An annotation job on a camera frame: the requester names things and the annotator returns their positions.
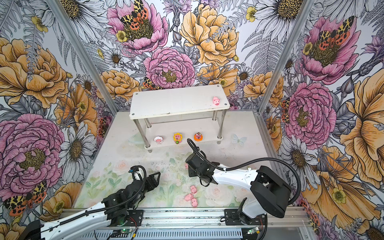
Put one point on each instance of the pink white hooded toy figure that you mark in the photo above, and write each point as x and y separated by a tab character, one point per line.
158	140

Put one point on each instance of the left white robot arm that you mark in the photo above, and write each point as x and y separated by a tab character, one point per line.
116	210

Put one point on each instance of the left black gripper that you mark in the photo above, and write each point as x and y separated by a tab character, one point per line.
155	183

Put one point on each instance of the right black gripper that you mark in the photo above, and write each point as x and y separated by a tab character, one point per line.
190	172

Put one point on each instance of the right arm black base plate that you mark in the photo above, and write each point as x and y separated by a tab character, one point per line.
234	217

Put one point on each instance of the white two-tier shelf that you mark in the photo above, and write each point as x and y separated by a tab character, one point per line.
183	110

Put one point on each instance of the small pink pig toy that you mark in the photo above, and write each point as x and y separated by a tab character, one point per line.
216	101
193	189
194	202
188	197

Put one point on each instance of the pink toy with yellow flower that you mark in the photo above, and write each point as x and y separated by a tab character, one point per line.
177	138

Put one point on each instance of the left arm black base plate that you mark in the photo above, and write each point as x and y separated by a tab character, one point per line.
128	218

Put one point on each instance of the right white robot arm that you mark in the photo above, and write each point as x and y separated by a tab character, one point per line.
270	193

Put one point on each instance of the aluminium front rail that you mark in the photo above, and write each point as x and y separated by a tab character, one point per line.
188	218

